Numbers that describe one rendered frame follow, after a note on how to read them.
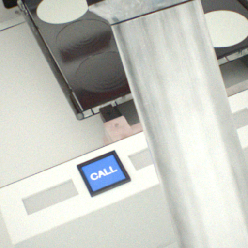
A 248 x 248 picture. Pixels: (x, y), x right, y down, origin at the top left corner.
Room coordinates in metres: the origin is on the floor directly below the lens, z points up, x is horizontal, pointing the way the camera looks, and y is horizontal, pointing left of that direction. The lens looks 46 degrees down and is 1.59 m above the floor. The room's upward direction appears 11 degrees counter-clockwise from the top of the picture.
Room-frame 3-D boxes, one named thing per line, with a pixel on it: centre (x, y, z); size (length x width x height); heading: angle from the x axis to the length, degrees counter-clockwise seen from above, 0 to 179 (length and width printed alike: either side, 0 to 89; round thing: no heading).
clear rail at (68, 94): (0.88, 0.11, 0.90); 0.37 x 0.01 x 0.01; 14
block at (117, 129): (0.64, 0.00, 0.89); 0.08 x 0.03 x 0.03; 14
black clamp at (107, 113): (0.70, 0.02, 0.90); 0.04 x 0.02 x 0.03; 14
